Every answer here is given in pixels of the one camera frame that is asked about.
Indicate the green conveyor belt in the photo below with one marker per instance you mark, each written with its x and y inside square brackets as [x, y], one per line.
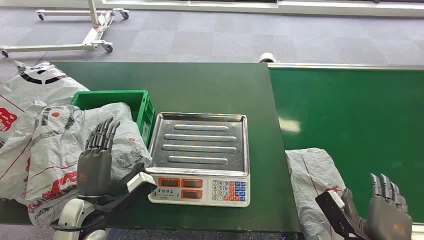
[351, 112]

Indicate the green plastic crate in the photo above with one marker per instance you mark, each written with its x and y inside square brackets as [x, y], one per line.
[106, 98]

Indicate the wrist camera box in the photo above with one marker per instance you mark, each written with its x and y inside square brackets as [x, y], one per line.
[334, 208]
[140, 182]

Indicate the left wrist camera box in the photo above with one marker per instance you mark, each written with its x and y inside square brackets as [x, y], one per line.
[140, 182]

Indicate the large white poly mailer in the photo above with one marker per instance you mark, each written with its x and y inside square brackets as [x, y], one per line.
[33, 89]

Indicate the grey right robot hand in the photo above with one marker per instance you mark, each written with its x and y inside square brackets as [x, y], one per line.
[389, 218]

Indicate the grey poly mailer package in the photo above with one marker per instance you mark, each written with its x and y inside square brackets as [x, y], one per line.
[308, 185]

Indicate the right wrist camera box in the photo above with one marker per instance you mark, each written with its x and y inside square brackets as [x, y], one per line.
[334, 208]

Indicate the crumpled grey poly mailer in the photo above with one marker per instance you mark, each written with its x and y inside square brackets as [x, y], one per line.
[63, 139]

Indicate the white wheeled stand frame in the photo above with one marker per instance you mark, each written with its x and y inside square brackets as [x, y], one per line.
[96, 31]

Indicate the electronic scale with steel tray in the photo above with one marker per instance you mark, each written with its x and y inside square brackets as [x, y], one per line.
[198, 149]

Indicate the white conveyor roller end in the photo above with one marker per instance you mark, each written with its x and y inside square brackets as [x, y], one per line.
[267, 57]

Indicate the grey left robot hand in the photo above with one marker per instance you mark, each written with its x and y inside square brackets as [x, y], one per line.
[94, 172]

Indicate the silver conveyor side rail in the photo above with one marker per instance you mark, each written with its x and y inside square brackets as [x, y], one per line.
[344, 66]
[418, 230]

